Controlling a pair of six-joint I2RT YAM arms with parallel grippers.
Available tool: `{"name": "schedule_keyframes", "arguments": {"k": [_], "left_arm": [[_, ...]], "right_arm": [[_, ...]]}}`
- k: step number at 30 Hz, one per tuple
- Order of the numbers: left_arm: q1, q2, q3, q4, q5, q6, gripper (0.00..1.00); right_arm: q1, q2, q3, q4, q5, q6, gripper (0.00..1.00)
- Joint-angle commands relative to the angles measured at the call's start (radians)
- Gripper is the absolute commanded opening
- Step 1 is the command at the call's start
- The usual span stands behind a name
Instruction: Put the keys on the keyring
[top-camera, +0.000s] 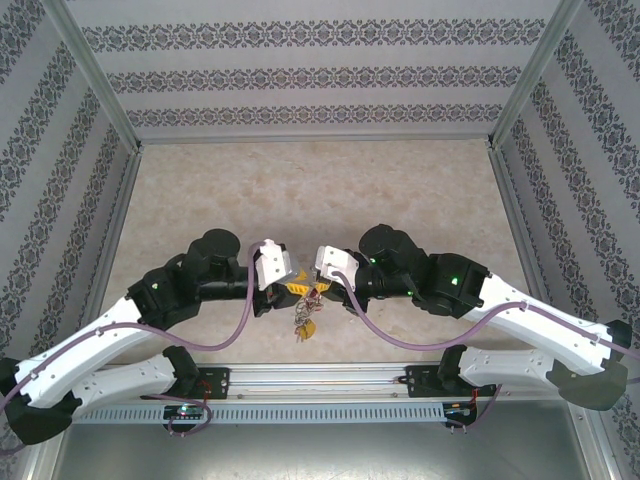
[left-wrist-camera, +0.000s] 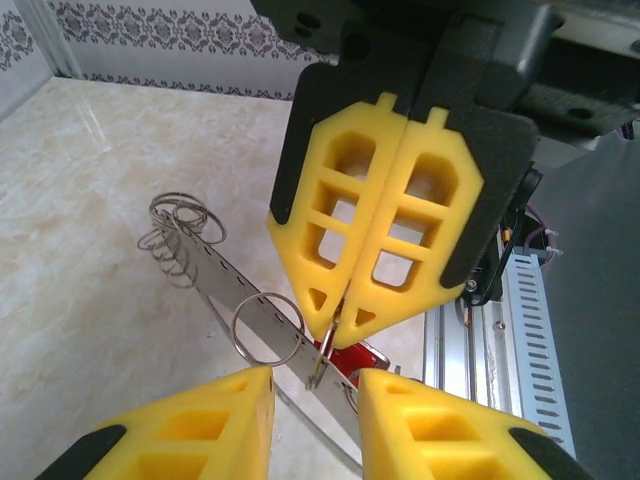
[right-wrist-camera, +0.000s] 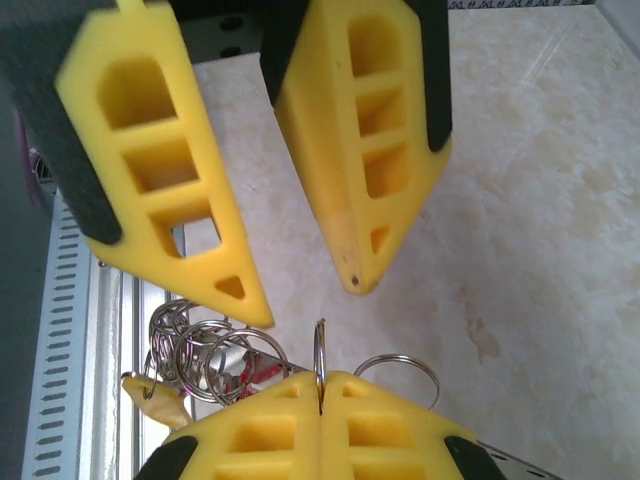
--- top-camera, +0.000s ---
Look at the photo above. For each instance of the yellow key tag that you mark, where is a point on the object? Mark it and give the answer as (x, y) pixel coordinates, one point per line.
(307, 331)

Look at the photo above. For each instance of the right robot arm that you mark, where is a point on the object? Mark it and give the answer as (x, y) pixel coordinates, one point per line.
(550, 335)

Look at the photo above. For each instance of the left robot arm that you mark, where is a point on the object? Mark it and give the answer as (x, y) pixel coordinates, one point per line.
(130, 380)

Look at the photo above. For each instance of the small circuit board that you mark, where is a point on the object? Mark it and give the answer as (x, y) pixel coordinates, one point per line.
(457, 409)
(185, 411)

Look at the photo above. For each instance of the grey metal shelf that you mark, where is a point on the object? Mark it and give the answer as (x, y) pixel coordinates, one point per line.
(320, 450)

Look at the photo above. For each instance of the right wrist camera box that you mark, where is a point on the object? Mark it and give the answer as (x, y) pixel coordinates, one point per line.
(335, 262)

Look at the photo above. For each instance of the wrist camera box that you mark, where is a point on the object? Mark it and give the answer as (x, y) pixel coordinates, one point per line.
(272, 265)
(335, 262)

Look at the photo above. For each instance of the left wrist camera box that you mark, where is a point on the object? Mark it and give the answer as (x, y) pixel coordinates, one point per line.
(272, 265)

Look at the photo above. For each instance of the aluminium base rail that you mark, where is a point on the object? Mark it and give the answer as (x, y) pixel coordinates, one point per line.
(320, 382)

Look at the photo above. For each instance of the aluminium frame bar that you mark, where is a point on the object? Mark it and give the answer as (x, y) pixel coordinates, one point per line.
(315, 138)
(511, 200)
(122, 200)

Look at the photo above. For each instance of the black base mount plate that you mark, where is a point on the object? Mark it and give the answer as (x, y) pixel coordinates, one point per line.
(220, 382)
(420, 382)

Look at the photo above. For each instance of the aluminium frame post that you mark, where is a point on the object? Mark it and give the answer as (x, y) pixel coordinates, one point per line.
(90, 65)
(537, 65)

